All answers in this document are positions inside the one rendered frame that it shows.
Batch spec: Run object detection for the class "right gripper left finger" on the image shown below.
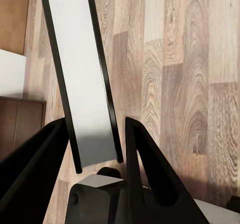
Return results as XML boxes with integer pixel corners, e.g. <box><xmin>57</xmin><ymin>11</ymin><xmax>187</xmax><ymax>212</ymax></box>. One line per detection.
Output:
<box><xmin>0</xmin><ymin>117</ymin><xmax>70</xmax><ymax>224</ymax></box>

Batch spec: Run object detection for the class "hardback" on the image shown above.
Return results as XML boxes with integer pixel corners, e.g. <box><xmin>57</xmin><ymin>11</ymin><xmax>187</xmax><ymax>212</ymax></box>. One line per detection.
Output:
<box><xmin>41</xmin><ymin>0</ymin><xmax>124</xmax><ymax>174</ymax></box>

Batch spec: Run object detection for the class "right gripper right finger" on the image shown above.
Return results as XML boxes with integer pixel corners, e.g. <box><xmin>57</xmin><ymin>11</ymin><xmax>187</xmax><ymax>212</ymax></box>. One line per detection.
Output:
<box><xmin>125</xmin><ymin>117</ymin><xmax>210</xmax><ymax>224</ymax></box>

